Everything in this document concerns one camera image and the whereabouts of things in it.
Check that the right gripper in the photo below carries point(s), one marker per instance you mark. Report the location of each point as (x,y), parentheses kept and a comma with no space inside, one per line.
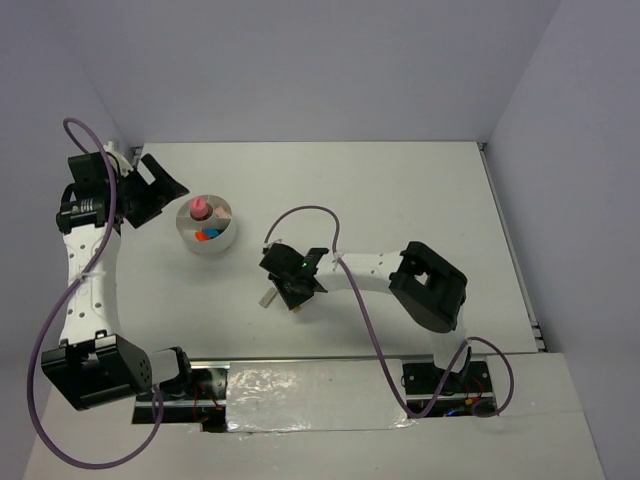
(291,304)

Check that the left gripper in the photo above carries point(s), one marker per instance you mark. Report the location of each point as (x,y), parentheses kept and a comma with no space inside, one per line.
(159,194)

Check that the beige eraser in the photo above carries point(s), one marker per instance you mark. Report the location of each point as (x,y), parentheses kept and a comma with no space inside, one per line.
(268,297)

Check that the blue tip black highlighter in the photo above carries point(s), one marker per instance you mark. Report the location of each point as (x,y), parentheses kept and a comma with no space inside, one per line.
(215,233)

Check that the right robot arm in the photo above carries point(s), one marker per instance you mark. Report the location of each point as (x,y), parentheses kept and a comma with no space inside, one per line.
(429,288)

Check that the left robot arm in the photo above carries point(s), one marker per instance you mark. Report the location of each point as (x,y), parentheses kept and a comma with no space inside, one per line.
(93,363)

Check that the white round divided container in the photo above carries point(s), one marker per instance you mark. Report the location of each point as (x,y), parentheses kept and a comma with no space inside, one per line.
(208,237)

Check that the silver foil mat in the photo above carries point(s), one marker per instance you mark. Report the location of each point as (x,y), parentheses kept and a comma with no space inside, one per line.
(321,395)

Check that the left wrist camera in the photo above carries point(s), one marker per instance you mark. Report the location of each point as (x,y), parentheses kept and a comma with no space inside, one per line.
(118,160)

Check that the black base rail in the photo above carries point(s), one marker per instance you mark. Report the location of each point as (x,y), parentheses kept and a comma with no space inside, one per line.
(203,403)

